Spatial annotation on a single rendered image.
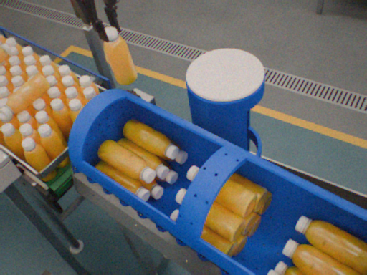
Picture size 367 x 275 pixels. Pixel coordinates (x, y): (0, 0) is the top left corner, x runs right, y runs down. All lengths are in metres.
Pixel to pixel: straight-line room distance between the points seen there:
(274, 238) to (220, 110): 0.48
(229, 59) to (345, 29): 2.07
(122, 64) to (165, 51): 2.15
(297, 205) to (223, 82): 0.52
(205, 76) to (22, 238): 1.55
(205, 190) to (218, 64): 0.67
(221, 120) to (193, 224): 0.57
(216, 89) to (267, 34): 2.03
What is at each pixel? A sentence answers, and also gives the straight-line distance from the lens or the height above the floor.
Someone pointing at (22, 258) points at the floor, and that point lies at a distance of 2.44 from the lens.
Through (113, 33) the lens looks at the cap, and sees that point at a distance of 1.08.
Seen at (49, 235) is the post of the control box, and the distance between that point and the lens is 1.77.
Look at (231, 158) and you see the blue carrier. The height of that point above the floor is 1.23.
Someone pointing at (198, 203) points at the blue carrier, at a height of 1.20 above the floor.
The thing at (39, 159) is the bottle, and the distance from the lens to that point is 1.35.
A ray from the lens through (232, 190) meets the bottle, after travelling 0.95.
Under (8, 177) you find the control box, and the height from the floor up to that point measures 1.03.
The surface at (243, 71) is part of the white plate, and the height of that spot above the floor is 1.04.
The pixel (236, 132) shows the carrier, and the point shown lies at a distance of 1.45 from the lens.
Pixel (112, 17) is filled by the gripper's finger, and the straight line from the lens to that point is 1.08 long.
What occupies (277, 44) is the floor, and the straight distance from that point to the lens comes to 3.25.
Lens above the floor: 1.98
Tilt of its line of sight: 50 degrees down
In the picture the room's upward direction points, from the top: 11 degrees counter-clockwise
